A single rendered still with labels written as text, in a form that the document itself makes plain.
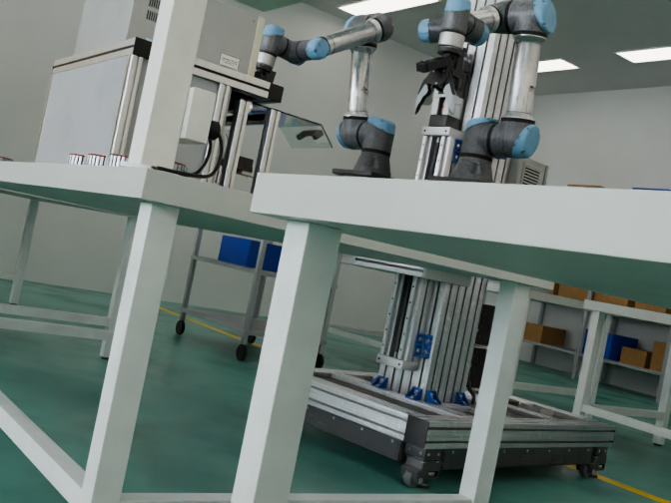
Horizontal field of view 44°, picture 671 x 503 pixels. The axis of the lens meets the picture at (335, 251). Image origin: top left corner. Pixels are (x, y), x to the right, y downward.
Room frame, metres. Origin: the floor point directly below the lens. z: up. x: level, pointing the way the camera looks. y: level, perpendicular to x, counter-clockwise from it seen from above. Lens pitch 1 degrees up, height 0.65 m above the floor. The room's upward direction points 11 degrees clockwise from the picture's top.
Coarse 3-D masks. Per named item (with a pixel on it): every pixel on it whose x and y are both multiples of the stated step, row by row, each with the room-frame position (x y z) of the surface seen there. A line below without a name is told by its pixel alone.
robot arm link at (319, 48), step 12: (360, 24) 3.17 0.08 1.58; (372, 24) 3.18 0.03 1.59; (384, 24) 3.19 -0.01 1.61; (324, 36) 3.05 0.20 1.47; (336, 36) 3.07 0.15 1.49; (348, 36) 3.10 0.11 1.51; (360, 36) 3.13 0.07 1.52; (372, 36) 3.18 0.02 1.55; (384, 36) 3.21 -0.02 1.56; (300, 48) 3.03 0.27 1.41; (312, 48) 2.98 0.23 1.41; (324, 48) 3.00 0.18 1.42; (336, 48) 3.07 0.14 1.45; (348, 48) 3.13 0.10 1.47
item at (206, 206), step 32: (32, 192) 2.71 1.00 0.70; (64, 192) 1.89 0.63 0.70; (96, 192) 1.49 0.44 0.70; (128, 192) 1.37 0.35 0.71; (160, 192) 1.34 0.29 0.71; (192, 192) 1.37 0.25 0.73; (224, 192) 1.40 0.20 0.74; (192, 224) 2.69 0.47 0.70; (224, 224) 1.88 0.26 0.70; (256, 224) 1.44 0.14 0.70; (384, 256) 1.94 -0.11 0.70; (416, 256) 1.66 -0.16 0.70
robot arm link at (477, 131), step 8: (472, 120) 2.91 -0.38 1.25; (480, 120) 2.89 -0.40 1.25; (488, 120) 2.89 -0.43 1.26; (496, 120) 2.90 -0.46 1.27; (472, 128) 2.90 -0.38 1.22; (480, 128) 2.89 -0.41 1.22; (488, 128) 2.87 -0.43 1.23; (464, 136) 2.93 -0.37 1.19; (472, 136) 2.90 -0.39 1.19; (480, 136) 2.88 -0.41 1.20; (488, 136) 2.86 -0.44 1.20; (464, 144) 2.92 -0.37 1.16; (472, 144) 2.89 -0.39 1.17; (480, 144) 2.88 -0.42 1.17; (488, 144) 2.86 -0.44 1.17; (464, 152) 2.91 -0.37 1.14; (472, 152) 2.89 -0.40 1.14; (480, 152) 2.89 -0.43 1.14; (488, 152) 2.89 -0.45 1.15
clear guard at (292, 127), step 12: (252, 108) 2.43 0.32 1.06; (264, 108) 2.39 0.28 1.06; (288, 120) 2.52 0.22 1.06; (300, 120) 2.48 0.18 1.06; (288, 132) 2.67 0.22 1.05; (300, 132) 2.61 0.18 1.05; (312, 132) 2.56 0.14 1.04; (324, 132) 2.51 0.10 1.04; (300, 144) 2.66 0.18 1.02; (312, 144) 2.60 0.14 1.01; (324, 144) 2.55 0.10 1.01
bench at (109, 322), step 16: (0, 192) 4.81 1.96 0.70; (16, 192) 3.66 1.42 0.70; (32, 208) 5.43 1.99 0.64; (80, 208) 4.77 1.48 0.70; (32, 224) 5.44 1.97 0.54; (128, 224) 4.03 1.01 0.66; (128, 240) 4.02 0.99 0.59; (128, 256) 4.03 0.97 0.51; (0, 272) 5.37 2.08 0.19; (16, 272) 5.43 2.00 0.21; (16, 288) 5.43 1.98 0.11; (0, 304) 3.72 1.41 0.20; (16, 304) 5.46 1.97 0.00; (112, 304) 4.03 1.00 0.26; (64, 320) 3.89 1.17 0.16; (80, 320) 3.93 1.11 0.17; (96, 320) 3.98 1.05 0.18; (112, 320) 4.02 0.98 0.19
